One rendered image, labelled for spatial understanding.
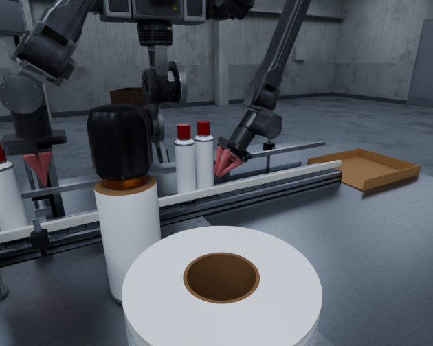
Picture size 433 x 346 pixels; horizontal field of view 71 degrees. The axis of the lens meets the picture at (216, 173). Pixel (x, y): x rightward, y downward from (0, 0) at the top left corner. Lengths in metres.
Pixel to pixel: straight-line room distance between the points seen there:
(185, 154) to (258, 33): 9.05
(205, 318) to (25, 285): 0.40
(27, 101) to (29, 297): 0.31
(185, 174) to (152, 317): 0.52
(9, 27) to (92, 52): 7.24
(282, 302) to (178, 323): 0.10
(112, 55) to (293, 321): 7.92
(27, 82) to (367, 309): 0.66
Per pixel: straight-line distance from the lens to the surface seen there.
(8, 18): 0.80
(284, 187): 0.94
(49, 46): 0.62
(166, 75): 1.30
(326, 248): 0.76
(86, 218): 0.74
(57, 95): 7.98
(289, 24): 0.90
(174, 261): 0.36
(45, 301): 0.59
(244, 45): 9.44
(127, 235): 0.45
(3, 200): 0.74
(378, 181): 1.14
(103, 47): 8.06
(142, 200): 0.43
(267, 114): 0.81
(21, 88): 0.55
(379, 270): 0.73
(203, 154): 0.80
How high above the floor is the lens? 1.24
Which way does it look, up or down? 21 degrees down
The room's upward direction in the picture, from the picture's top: straight up
